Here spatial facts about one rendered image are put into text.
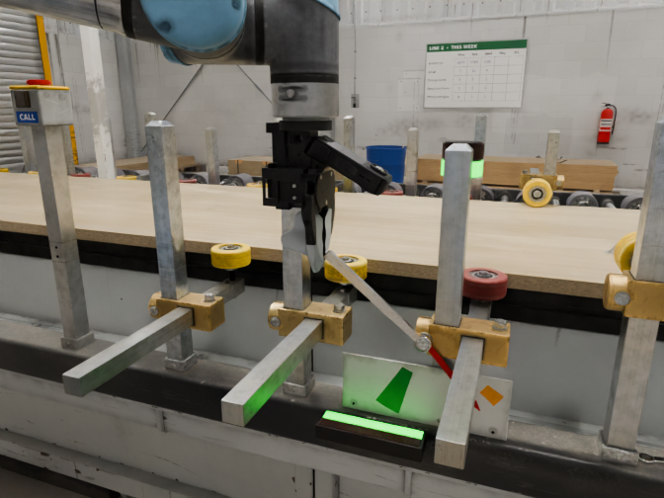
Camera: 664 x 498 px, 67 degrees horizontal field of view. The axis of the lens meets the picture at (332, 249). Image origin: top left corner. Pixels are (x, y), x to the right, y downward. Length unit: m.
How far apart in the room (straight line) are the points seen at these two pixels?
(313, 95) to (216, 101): 9.19
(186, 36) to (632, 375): 0.68
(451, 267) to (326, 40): 0.35
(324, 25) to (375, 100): 7.70
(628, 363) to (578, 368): 0.25
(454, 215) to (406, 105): 7.50
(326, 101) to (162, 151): 0.35
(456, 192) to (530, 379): 0.46
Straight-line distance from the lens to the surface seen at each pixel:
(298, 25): 0.65
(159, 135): 0.90
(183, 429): 1.13
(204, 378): 0.98
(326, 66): 0.66
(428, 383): 0.81
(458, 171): 0.71
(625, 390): 0.81
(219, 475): 1.50
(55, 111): 1.07
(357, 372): 0.83
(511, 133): 7.92
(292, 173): 0.67
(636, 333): 0.77
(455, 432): 0.56
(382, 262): 0.97
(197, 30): 0.51
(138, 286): 1.31
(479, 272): 0.89
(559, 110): 7.88
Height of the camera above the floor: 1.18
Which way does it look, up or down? 16 degrees down
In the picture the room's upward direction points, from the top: straight up
